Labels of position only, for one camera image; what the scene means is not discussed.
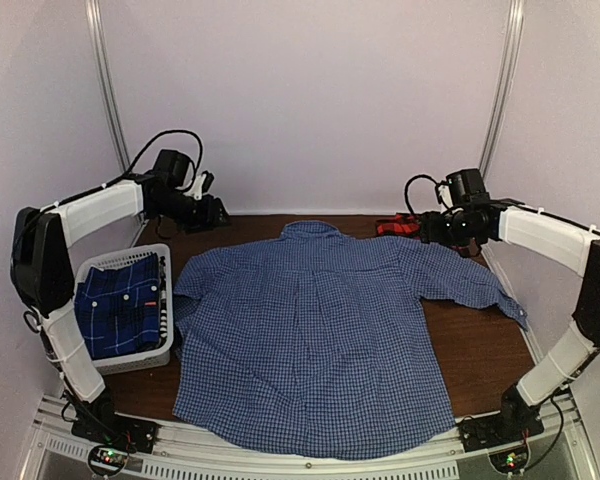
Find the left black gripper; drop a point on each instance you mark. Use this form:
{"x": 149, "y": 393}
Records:
{"x": 209, "y": 219}

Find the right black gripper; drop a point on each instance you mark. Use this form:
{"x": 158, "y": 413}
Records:
{"x": 431, "y": 232}

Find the blue small-check long sleeve shirt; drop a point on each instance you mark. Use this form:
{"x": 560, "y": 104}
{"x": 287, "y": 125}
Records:
{"x": 316, "y": 343}

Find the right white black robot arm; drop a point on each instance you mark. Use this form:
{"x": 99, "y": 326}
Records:
{"x": 573, "y": 246}

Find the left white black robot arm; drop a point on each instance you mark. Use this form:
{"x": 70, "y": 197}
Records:
{"x": 43, "y": 277}

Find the red black plaid shirt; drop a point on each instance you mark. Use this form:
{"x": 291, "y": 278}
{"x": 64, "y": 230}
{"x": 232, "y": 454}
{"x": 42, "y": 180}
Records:
{"x": 401, "y": 224}

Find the dark blue plaid shirt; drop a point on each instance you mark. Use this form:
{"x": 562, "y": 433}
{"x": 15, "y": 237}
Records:
{"x": 117, "y": 310}

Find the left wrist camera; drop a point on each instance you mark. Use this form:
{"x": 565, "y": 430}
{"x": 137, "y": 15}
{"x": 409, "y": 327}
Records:
{"x": 200, "y": 186}

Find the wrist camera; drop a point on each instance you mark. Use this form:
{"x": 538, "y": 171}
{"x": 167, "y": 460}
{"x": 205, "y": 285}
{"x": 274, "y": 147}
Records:
{"x": 200, "y": 186}
{"x": 443, "y": 195}

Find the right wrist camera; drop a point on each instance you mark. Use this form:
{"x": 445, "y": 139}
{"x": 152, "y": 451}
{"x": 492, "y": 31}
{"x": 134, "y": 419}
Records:
{"x": 443, "y": 195}

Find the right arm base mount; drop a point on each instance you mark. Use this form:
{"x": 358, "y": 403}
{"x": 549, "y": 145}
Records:
{"x": 509, "y": 425}

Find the right aluminium frame post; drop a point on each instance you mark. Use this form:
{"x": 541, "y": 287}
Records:
{"x": 509, "y": 59}

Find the aluminium frame post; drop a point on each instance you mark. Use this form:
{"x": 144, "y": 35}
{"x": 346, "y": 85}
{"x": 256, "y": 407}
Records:
{"x": 97, "y": 34}
{"x": 509, "y": 59}

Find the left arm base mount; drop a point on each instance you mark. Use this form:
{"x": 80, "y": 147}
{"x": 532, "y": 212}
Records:
{"x": 98, "y": 422}

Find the left aluminium frame post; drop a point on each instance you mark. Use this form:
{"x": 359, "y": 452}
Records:
{"x": 97, "y": 34}

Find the front aluminium frame rail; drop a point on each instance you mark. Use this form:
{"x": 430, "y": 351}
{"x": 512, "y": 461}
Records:
{"x": 561, "y": 451}

